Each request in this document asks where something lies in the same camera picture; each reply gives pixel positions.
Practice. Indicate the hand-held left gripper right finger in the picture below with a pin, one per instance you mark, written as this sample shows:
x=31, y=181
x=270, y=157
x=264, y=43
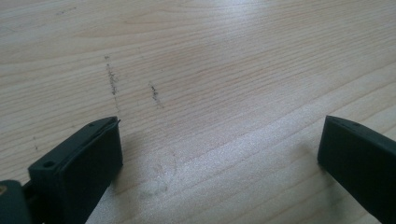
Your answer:
x=358, y=155

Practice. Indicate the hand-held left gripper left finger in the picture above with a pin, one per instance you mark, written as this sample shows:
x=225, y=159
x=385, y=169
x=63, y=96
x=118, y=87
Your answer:
x=77, y=174

